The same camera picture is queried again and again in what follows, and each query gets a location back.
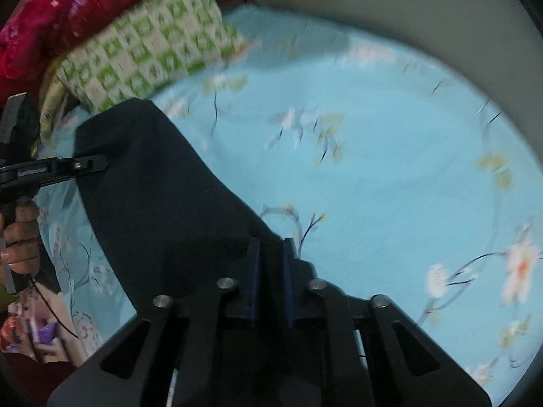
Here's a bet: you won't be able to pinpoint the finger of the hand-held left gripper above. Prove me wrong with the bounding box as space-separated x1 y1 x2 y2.
53 155 108 179

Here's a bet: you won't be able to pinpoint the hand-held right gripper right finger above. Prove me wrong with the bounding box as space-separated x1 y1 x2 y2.
283 238 493 407

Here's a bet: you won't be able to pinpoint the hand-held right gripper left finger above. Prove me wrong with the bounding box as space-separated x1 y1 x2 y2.
46 237 261 407

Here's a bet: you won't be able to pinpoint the black pants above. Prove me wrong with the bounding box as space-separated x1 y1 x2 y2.
73 98 366 407

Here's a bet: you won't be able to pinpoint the person's left hand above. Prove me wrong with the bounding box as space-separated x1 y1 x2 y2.
0 204 41 278

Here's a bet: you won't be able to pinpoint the blue floral bed sheet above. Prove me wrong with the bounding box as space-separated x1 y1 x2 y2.
33 6 543 405

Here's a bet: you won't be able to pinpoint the green checkered pillow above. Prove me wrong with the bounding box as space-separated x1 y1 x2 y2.
39 0 247 142

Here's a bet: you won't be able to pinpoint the red floral blanket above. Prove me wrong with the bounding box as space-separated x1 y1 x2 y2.
0 0 221 92

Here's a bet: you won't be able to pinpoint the person's floral clothing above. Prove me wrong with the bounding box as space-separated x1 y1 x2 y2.
0 282 107 365

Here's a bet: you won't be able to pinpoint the grey headboard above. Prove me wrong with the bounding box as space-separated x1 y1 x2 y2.
246 0 543 145

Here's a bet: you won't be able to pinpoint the black cable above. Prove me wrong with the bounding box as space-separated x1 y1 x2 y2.
26 273 81 340

